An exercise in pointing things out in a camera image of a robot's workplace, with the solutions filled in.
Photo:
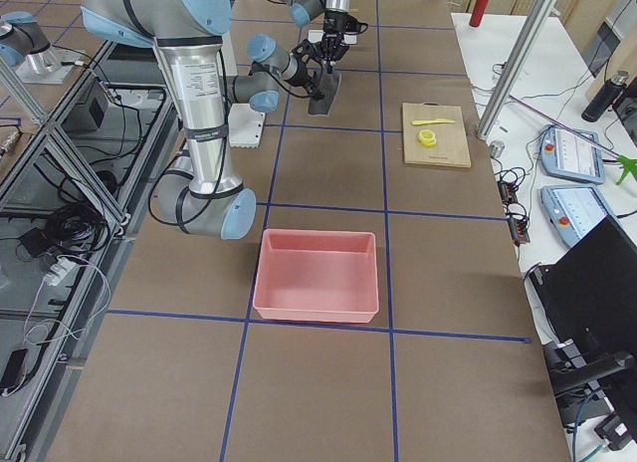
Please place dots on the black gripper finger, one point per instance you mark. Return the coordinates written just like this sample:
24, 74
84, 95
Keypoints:
325, 50
337, 52

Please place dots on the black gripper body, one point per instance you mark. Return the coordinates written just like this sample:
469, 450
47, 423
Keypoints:
334, 25
302, 75

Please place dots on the grey and pink cloth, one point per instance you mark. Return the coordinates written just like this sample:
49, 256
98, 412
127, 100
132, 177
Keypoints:
327, 86

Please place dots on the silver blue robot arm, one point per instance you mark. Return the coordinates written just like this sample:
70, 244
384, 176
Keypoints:
305, 11
200, 192

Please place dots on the black water bottle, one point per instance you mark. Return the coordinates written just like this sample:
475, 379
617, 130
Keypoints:
610, 91

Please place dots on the white rectangular tray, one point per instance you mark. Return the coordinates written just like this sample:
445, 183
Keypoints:
315, 36

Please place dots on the yellow plastic knife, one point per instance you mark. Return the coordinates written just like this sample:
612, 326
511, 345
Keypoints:
432, 121

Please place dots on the yellow lemon slices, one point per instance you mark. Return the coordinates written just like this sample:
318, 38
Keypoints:
427, 138

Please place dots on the red bottle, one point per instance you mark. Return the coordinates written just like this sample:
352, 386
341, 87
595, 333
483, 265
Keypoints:
478, 13

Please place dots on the bamboo cutting board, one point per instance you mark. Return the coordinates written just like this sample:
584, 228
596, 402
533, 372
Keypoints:
452, 148

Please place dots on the pink plastic bin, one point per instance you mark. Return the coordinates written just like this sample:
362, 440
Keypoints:
317, 276

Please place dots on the upper teach pendant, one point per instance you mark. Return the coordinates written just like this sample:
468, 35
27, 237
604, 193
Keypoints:
568, 155

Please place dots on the teach pendant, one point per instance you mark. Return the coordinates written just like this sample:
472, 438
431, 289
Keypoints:
573, 210
568, 155

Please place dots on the lower teach pendant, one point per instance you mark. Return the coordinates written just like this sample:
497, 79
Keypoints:
573, 210

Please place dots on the white power adapter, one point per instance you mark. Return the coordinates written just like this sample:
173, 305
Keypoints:
58, 272

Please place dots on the black monitor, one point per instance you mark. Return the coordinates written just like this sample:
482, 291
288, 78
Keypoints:
589, 295

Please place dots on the black smartphone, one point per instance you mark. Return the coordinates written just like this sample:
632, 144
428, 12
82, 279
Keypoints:
14, 369

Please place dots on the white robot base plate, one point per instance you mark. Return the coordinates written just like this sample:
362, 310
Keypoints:
246, 126

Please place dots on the aluminium frame post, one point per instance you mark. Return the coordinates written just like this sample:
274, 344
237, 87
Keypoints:
529, 33

